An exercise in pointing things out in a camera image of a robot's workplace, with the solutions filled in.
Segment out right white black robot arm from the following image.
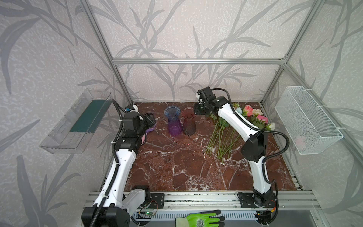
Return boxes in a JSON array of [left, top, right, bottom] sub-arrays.
[[194, 87, 290, 207]]

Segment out blue purple glass vase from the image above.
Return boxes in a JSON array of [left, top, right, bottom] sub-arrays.
[[164, 106, 182, 136]]

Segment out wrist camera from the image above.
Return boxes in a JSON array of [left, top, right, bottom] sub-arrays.
[[196, 87, 216, 105], [125, 104, 139, 113]]

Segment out aluminium front rail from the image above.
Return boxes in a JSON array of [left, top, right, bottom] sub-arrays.
[[82, 190, 321, 212]]

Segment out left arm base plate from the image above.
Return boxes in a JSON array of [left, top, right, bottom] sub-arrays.
[[145, 193, 165, 209]]

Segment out white wire mesh basket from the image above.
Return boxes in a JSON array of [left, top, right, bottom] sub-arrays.
[[275, 86, 344, 155]]

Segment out green work glove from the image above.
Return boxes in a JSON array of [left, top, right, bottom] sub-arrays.
[[175, 210, 225, 227]]

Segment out purple scissors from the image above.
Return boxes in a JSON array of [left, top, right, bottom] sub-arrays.
[[146, 125, 156, 134]]

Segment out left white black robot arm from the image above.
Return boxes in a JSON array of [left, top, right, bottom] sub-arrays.
[[81, 101, 156, 227]]

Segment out green circuit board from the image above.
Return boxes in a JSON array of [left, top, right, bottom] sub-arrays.
[[137, 211, 157, 219]]

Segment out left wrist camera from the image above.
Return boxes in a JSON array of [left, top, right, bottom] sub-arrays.
[[125, 104, 139, 113]]

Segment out clear plastic wall shelf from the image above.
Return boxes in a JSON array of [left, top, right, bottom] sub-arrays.
[[40, 89, 112, 154]]

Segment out aluminium cage frame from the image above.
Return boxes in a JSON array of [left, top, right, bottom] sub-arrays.
[[80, 0, 363, 165]]

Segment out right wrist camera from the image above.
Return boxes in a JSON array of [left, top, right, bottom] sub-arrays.
[[196, 87, 216, 105]]

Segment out pink white flower bunch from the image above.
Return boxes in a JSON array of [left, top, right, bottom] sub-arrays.
[[205, 103, 275, 163]]

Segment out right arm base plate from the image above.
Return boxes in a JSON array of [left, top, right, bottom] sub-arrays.
[[237, 192, 277, 209]]

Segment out red glass vase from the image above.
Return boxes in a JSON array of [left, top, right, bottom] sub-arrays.
[[181, 107, 196, 136]]

